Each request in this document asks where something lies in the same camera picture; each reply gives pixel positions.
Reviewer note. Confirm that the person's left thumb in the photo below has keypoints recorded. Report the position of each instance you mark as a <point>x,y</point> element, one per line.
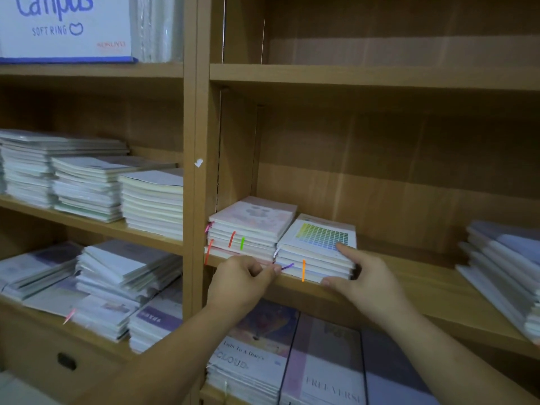
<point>271,274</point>

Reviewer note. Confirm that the stack of white green-edged notebooks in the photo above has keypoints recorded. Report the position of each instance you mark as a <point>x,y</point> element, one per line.
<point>88,189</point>

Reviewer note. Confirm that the clear plastic wrapped packets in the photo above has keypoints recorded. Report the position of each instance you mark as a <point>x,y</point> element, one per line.
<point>158,27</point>

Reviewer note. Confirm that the stack of plain lilac-blue notebooks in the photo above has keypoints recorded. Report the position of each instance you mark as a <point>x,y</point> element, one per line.
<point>394,371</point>

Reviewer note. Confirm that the untidy stack of white notebooks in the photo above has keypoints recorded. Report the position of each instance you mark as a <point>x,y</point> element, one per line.
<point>126,269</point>

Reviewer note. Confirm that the flat pale notebook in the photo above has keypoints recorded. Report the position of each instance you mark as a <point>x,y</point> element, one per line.
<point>55,299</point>

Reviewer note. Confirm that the white box with blue print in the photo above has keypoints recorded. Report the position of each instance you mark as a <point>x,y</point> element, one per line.
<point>63,29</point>

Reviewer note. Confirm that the stack of blue-grey notebooks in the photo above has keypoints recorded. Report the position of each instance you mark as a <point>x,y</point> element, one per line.
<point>506,269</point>

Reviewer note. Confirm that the small stack of picture-cover notebooks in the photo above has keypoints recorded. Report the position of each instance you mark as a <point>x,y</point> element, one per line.
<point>103,316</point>

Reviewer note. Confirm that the wooden shelf unit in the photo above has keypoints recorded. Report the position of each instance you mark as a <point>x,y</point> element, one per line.
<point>97,113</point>
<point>379,143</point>

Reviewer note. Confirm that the stack of colour-grid cover notebooks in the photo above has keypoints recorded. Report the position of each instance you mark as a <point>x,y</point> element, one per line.
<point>314,253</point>

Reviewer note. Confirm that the stack of pink-stripe cover notebooks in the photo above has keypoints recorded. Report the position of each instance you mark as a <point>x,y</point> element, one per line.
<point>325,366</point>

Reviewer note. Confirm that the stack of purple-label notebooks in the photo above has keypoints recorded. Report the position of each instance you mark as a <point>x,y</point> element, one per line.
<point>156,322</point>

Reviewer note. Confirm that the person's right forearm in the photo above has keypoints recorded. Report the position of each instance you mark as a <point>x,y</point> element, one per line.
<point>447,362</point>

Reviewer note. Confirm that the tall stack of grey notebooks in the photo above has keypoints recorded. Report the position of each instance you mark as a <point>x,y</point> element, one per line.
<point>29,168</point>

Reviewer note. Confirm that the stack of cloud-cover notebooks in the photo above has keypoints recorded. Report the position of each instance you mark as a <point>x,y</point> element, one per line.
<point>253,358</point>

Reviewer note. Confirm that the person's left forearm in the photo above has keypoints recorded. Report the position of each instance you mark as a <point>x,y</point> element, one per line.
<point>168,358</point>

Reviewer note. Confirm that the person's right thumb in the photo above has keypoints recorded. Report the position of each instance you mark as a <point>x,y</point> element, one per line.
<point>335,282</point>

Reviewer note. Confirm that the stack of pale lilac notebooks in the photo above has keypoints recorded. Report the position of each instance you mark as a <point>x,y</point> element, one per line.
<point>36,267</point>

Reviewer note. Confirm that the stack of cream notebooks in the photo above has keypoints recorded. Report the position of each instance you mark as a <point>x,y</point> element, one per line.
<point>154,202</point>

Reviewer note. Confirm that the person's left hand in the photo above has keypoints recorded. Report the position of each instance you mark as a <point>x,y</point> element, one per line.
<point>236,286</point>

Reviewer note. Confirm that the stack of paw-print cover notebooks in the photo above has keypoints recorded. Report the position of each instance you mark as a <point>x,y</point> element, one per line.
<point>253,225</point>

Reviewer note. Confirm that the person's right hand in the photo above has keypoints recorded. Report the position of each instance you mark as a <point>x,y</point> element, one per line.
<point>373,286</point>

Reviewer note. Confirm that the wooden drawer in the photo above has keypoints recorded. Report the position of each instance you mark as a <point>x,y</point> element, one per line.
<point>38,350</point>

